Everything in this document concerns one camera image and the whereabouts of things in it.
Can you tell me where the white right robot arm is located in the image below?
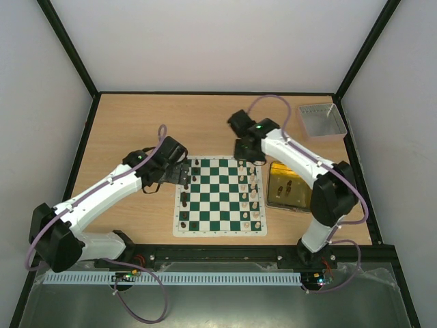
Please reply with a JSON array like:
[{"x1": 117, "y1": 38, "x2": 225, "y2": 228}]
[{"x1": 227, "y1": 110, "x2": 363, "y2": 268}]

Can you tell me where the green white chess board mat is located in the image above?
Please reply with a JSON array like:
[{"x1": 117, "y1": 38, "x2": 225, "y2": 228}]
[{"x1": 173, "y1": 156, "x2": 267, "y2": 238}]

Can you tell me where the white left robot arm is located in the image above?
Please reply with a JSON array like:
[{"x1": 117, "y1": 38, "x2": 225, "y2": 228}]
[{"x1": 29, "y1": 136, "x2": 188, "y2": 273}]

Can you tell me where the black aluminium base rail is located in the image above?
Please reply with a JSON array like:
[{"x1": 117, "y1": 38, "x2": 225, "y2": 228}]
[{"x1": 94, "y1": 244, "x2": 397, "y2": 271}]

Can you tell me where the light blue slotted cable duct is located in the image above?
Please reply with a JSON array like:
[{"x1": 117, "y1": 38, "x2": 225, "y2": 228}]
[{"x1": 42, "y1": 271, "x2": 301, "y2": 286}]

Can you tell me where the yellow transparent piece tray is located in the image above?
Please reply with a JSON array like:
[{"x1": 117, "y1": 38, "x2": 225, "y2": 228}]
[{"x1": 266, "y1": 161, "x2": 312, "y2": 213}]

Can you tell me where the grey metal tin box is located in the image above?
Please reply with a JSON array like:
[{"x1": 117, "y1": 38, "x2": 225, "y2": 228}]
[{"x1": 297, "y1": 103, "x2": 348, "y2": 141}]

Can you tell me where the black cage frame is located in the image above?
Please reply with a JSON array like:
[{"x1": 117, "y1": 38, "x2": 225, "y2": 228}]
[{"x1": 10, "y1": 1, "x2": 420, "y2": 327}]

